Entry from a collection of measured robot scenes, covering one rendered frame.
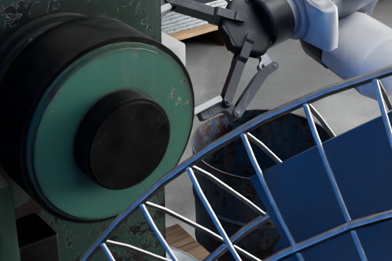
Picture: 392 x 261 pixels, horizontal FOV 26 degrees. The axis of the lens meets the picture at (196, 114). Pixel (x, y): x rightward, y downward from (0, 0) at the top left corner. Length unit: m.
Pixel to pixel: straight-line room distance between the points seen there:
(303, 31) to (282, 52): 3.13
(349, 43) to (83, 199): 0.54
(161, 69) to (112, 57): 0.06
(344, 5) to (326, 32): 0.08
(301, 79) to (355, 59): 2.83
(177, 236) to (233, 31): 1.26
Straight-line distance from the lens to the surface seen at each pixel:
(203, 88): 3.89
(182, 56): 0.96
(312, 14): 1.13
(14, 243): 0.79
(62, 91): 0.73
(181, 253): 2.23
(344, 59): 1.20
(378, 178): 0.37
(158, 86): 0.78
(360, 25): 1.21
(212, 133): 2.63
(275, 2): 1.13
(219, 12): 1.12
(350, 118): 3.69
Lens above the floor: 1.71
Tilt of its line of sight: 28 degrees down
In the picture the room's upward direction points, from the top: straight up
